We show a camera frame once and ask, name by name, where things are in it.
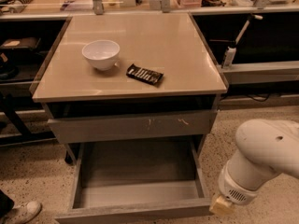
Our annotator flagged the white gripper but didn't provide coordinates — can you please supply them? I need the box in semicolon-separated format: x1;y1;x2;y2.
209;161;279;216

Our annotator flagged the grey drawer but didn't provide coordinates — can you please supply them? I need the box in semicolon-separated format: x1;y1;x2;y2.
56;138;210;224
48;110;217;144

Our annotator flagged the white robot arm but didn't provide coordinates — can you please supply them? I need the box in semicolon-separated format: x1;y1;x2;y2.
209;119;299;216

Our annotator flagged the grey top drawer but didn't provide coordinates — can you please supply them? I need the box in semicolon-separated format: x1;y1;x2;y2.
48;110;217;144

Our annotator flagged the grey drawer cabinet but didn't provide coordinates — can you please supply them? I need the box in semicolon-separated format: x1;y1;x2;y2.
33;13;227;161

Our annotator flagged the black snack bar wrapper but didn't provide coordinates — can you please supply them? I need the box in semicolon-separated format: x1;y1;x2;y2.
126;64;164;85

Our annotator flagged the white ceramic bowl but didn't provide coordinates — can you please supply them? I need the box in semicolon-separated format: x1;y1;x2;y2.
81;40;121;71

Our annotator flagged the white sneaker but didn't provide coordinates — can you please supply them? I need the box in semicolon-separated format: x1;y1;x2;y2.
0;201;42;224

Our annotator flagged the dark box on shelf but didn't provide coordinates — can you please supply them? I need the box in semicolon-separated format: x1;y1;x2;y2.
0;37;40;49

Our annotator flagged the white handled tool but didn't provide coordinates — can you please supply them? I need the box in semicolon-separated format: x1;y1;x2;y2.
235;14;263;45

